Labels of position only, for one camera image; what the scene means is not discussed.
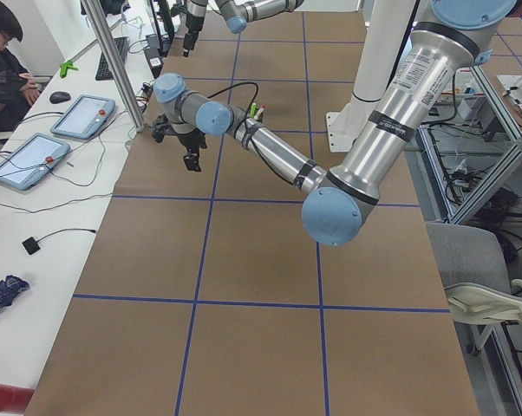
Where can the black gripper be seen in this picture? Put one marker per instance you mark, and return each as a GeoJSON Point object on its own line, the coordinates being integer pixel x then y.
{"type": "Point", "coordinates": [191, 25]}
{"type": "Point", "coordinates": [188, 140]}

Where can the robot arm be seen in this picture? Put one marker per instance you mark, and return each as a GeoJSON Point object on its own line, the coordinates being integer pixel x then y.
{"type": "Point", "coordinates": [450, 35]}
{"type": "Point", "coordinates": [236, 16]}

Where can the black mesh pen holder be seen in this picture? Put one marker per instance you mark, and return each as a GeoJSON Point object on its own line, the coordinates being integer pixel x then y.
{"type": "Point", "coordinates": [256, 121]}

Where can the green highlighter pen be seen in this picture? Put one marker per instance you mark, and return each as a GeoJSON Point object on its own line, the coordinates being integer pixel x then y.
{"type": "Point", "coordinates": [253, 109]}

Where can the far teach pendant tablet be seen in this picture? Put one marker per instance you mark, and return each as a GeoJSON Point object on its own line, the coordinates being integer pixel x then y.
{"type": "Point", "coordinates": [84, 118]}

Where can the teach pendant tablet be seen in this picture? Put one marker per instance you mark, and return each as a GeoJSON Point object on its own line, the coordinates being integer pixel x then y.
{"type": "Point", "coordinates": [32, 160]}
{"type": "Point", "coordinates": [84, 118]}

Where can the green clamp tool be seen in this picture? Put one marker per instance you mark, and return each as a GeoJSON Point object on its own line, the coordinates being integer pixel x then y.
{"type": "Point", "coordinates": [67, 66]}

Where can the black computer mouse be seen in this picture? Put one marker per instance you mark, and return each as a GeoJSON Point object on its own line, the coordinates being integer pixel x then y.
{"type": "Point", "coordinates": [58, 97]}

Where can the near teach pendant tablet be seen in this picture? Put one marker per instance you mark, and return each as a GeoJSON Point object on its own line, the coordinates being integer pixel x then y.
{"type": "Point", "coordinates": [32, 160]}

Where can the small black puck device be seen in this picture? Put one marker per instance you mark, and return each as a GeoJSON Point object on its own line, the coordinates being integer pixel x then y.
{"type": "Point", "coordinates": [31, 245]}

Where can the seated person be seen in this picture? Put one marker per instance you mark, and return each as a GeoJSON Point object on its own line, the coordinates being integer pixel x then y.
{"type": "Point", "coordinates": [18, 88]}

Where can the white mounting pillar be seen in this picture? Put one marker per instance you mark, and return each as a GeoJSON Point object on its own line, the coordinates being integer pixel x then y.
{"type": "Point", "coordinates": [389, 27]}

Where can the folded blue umbrella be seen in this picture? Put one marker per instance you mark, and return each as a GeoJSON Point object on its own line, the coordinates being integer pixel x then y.
{"type": "Point", "coordinates": [10, 288]}

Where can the grey office chair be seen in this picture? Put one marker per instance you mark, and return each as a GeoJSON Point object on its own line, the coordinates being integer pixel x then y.
{"type": "Point", "coordinates": [475, 279]}

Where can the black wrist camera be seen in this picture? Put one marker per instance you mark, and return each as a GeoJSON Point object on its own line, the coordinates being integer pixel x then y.
{"type": "Point", "coordinates": [160, 128]}

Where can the aluminium frame post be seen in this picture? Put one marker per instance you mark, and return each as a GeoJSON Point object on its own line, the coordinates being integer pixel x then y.
{"type": "Point", "coordinates": [103, 36]}

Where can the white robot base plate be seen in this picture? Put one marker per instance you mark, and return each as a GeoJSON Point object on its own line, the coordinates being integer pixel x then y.
{"type": "Point", "coordinates": [346, 129]}

